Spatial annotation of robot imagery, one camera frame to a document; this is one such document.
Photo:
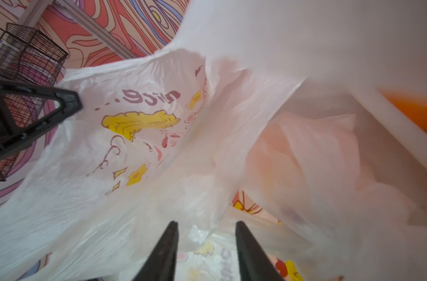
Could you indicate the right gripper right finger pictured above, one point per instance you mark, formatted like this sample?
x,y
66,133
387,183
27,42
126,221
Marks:
x,y
254,264

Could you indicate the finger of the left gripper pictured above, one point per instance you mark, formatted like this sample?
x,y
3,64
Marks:
x,y
29,111

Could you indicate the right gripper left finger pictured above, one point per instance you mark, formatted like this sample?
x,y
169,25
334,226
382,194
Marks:
x,y
161,263

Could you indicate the white plastic fruit basket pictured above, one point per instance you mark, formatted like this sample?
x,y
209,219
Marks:
x,y
411,136

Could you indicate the orange fruit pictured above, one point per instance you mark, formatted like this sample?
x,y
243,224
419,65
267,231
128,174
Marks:
x,y
415,108

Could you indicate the printed white plastic bag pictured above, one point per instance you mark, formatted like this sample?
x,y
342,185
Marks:
x,y
309,175

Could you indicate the clear plastic bag bottom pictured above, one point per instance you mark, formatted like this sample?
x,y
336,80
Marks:
x,y
216,258

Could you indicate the black wire basket left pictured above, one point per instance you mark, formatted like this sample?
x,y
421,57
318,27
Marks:
x,y
27,55

